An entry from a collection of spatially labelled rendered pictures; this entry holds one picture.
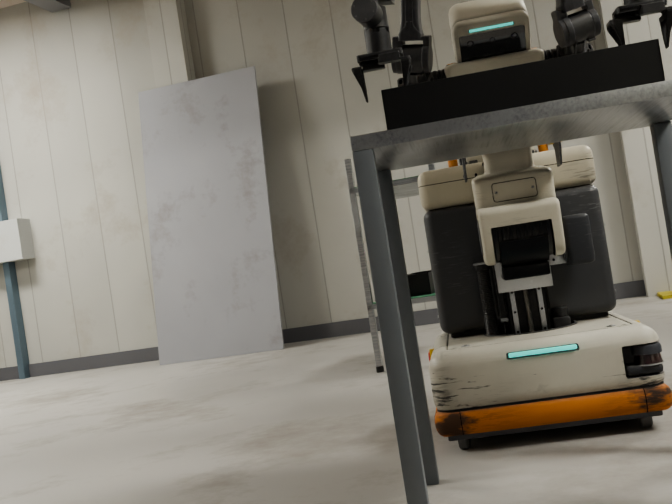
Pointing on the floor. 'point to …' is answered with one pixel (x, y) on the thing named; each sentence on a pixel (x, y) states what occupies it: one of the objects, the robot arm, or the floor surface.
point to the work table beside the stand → (573, 112)
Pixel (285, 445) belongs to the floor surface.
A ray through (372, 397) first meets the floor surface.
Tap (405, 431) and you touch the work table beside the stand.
